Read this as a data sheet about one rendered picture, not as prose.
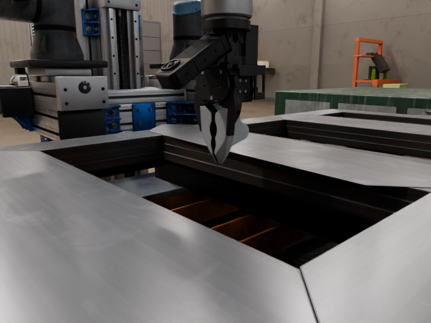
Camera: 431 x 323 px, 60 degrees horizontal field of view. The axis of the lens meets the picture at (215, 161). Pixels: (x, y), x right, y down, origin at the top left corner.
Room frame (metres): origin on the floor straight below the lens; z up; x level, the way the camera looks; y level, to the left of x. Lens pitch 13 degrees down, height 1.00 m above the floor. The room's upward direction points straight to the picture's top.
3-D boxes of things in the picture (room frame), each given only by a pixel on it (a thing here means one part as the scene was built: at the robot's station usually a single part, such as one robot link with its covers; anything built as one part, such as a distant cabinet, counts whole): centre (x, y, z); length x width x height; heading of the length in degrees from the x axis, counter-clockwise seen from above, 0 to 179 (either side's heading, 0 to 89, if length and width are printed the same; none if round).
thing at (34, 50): (1.18, 0.48, 1.09); 0.15 x 0.15 x 0.10
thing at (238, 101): (0.55, -0.02, 0.96); 0.05 x 0.02 x 0.09; 42
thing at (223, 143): (0.57, -0.03, 0.91); 0.06 x 0.03 x 0.09; 132
